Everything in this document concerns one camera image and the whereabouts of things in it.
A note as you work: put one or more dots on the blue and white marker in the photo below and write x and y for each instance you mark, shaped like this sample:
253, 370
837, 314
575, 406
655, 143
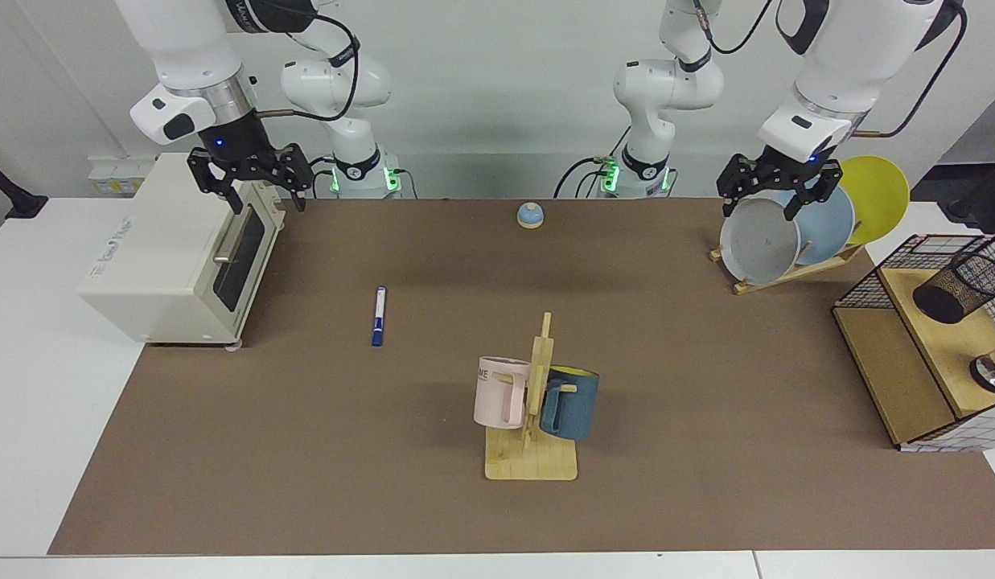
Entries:
379, 318

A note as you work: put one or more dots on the black mesh pen holder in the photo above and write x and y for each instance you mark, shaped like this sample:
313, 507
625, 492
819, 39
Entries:
960, 289

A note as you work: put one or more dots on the light blue plate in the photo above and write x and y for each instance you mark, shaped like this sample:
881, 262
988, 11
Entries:
827, 221

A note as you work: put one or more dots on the grey plate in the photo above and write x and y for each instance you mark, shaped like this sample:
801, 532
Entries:
758, 245

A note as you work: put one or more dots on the wooden plate rack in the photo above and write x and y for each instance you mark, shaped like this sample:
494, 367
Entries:
795, 273

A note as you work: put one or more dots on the yellow plate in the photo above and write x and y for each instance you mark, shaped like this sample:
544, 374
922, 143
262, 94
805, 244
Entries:
879, 197

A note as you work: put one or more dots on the pale toaster oven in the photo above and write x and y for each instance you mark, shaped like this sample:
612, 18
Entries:
159, 249

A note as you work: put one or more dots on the small blue round bell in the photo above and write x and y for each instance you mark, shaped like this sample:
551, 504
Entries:
530, 215

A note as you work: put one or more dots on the black stand foot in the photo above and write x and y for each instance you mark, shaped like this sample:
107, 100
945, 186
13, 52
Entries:
18, 205

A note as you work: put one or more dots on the dark blue cup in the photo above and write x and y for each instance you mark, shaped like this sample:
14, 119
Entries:
573, 406

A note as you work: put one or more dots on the brown table cloth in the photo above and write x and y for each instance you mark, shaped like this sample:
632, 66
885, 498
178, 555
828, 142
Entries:
344, 450

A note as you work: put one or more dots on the silver metal round thing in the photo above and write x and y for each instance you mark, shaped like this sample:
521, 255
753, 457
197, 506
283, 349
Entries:
994, 371

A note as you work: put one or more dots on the pink cup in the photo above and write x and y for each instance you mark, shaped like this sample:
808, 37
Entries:
497, 394

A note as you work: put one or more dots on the wooden cup stand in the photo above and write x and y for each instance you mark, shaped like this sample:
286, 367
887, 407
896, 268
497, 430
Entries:
529, 462

